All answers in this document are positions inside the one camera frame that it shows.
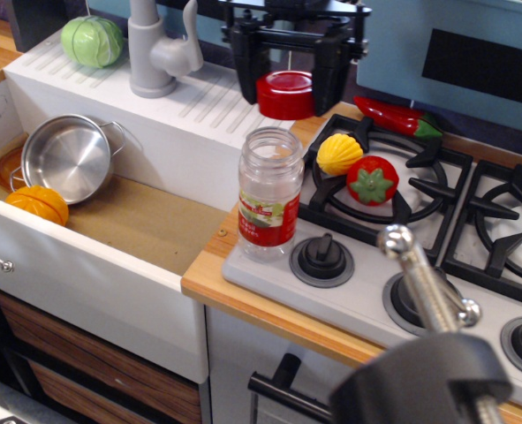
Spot wooden drawer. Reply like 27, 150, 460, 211
29, 361, 201, 423
0, 291, 202, 422

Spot upper wooden drawer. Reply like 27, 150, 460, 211
0, 291, 202, 422

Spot orange toy pumpkin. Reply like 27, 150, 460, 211
5, 185, 69, 226

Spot green toy cabbage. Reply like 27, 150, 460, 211
61, 16, 125, 69

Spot grey clamp with chrome screw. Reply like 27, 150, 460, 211
329, 224, 512, 423

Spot red toy chili pepper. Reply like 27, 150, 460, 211
353, 96, 443, 140

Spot lower wooden drawer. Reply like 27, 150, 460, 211
29, 361, 201, 423

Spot orange plastic lid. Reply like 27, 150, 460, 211
0, 148, 26, 193

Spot black burner grate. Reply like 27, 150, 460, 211
442, 161, 522, 302
299, 114, 473, 263

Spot black middle stove knob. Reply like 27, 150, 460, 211
382, 267, 465, 337

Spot black left burner grate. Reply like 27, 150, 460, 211
299, 114, 473, 263

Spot stainless steel pot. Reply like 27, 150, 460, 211
10, 114, 126, 205

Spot light blue toy microwave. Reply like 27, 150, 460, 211
357, 0, 522, 131

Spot grey toy faucet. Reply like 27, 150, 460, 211
127, 0, 203, 98

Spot black left stove knob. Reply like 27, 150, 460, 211
289, 233, 355, 289

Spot clear plastic spice jar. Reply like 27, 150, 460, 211
238, 127, 305, 261

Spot black oven door handle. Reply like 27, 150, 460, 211
247, 353, 332, 423

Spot chrome towel rail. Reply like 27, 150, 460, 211
0, 258, 14, 273

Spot red plastic jar cap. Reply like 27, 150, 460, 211
256, 70, 315, 120

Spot red toy tomato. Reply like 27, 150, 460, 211
346, 155, 399, 207

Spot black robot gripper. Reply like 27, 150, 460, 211
221, 1, 372, 116

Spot black right burner grate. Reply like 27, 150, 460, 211
442, 161, 522, 302

